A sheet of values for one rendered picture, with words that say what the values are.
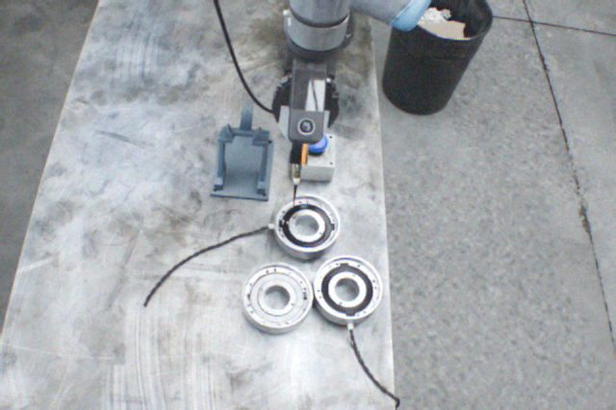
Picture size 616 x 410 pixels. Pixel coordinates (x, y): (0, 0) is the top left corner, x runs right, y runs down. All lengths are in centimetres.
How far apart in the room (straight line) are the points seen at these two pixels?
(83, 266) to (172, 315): 17
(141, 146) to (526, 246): 140
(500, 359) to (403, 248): 46
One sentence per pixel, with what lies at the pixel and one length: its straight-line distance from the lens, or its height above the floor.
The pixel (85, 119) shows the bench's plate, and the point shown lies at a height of 80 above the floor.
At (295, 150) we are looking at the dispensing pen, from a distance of 91.
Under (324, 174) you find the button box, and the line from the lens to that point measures 102.
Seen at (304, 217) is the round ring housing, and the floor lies 82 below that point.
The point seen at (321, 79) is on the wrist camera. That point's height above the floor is 109.
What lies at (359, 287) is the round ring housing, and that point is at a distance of 92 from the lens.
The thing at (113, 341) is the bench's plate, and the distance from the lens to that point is 92.
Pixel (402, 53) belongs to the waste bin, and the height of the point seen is 27.
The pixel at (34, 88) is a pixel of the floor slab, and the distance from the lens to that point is 237.
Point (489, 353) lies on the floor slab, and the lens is 188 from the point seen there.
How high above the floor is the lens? 166
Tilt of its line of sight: 59 degrees down
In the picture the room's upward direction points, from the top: 11 degrees clockwise
